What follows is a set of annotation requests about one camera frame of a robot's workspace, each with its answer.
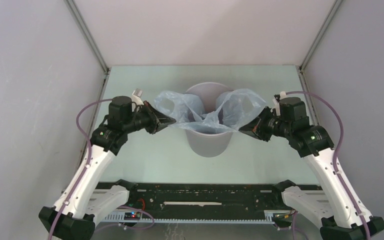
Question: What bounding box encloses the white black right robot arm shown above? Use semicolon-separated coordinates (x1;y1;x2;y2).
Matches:
240;92;384;240

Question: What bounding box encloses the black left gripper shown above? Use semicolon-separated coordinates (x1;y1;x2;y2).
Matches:
123;101;176;135

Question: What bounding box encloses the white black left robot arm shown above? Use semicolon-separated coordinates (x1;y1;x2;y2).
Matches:
38;89;176;240

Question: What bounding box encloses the blue translucent trash bag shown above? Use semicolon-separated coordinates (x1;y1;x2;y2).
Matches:
153;88;267;134

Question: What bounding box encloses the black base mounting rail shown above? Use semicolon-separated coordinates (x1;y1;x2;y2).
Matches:
95;180;324;221

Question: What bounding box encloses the small electronics board with leds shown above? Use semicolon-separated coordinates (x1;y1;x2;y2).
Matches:
123;211;141;221

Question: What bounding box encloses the grey plastic trash bin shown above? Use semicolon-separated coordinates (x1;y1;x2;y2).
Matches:
185;82;233;158

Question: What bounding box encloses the aluminium frame rail left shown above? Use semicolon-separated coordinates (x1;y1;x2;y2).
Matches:
64;0;110;167

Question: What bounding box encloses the aluminium frame rail right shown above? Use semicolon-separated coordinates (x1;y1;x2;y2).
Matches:
296;0;345;125

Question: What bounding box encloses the white slotted cable duct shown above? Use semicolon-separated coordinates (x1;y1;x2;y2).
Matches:
101;211;274;225

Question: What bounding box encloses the aluminium frame rail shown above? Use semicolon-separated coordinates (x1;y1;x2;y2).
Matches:
296;0;345;125
64;0;110;167

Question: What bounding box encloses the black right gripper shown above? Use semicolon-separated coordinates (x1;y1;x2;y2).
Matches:
239;106;292;142

